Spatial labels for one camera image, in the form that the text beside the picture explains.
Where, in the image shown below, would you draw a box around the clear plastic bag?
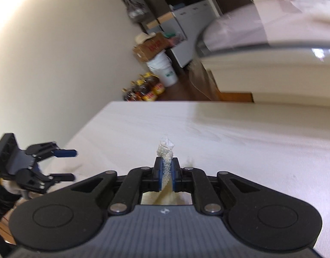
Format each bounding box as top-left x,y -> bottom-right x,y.
289,0 -> 330,25

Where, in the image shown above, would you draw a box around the cream dining table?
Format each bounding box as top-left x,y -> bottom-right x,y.
190,0 -> 330,103

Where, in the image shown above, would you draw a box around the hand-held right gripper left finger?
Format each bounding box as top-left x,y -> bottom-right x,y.
70,157 -> 165,215

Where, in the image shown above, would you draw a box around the colourful plastic bags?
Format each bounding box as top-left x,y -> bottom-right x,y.
165,31 -> 187,45

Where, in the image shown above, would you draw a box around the person's left hand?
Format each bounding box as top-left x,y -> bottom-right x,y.
1,180 -> 29,199

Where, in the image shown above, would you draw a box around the red printed cardboard box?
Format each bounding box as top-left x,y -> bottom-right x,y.
133,32 -> 171,62

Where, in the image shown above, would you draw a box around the person's left forearm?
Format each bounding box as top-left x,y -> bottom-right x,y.
0,176 -> 20,223

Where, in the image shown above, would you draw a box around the grey hanging bag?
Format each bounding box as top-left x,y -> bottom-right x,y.
121,0 -> 149,22

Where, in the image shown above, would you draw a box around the straw hat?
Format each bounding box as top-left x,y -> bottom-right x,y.
135,32 -> 157,43

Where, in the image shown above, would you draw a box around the white plastic bucket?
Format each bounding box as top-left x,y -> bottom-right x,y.
147,52 -> 179,87

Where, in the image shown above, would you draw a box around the grey storage cabinet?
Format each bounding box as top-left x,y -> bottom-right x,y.
115,0 -> 222,69

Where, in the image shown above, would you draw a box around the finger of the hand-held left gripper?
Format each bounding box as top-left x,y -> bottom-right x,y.
17,168 -> 75,194
26,141 -> 77,162

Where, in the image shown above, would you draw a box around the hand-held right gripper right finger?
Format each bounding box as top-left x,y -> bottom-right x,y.
172,158 -> 258,215

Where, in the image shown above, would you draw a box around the group of yellow labelled bottles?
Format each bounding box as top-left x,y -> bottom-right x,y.
122,72 -> 166,102

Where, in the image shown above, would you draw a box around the pale yellow towel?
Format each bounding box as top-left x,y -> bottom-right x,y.
141,134 -> 193,206

